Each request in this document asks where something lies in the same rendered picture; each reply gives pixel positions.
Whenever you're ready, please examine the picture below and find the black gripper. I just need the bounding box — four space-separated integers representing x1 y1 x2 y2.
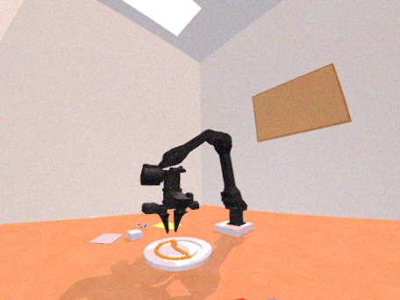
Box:
141 185 199 233

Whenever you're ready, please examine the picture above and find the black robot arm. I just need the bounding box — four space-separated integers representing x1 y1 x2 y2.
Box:
140 129 247 226

